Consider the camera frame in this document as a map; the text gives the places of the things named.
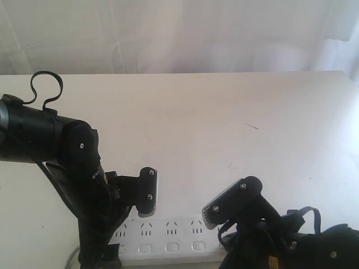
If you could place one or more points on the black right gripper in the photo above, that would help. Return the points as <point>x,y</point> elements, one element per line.
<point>262,237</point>

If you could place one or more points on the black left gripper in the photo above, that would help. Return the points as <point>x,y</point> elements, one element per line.
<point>100,212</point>

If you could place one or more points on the white power strip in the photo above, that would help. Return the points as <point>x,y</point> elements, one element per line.
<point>164,241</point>

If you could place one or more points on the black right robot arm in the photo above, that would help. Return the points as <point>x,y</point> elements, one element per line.
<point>310,247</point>

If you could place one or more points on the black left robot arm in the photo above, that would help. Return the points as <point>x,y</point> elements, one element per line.
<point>66,151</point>

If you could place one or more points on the white sheer curtain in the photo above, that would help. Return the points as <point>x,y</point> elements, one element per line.
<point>77,37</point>

